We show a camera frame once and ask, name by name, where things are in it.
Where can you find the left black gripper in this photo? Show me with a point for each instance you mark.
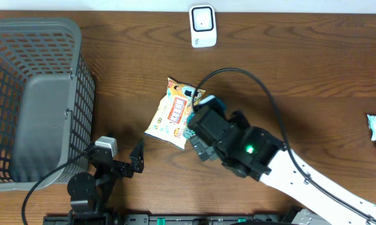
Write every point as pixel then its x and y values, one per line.
pixel 137 159

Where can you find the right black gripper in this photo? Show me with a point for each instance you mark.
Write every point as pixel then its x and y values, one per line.
pixel 203 150

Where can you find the yellow snack bag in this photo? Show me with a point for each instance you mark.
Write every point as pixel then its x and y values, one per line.
pixel 170 119

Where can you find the teal Listerine mouthwash bottle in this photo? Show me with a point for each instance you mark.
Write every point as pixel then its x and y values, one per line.
pixel 189 133

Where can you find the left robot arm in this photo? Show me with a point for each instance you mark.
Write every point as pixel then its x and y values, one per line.
pixel 90 192

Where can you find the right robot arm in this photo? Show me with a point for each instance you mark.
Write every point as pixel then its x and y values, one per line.
pixel 253 151

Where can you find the white barcode scanner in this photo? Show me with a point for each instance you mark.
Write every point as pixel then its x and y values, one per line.
pixel 203 26

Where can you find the grey plastic shopping basket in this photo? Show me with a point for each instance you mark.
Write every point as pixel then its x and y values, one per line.
pixel 46 102

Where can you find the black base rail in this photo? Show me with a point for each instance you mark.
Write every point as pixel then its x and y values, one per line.
pixel 303 217

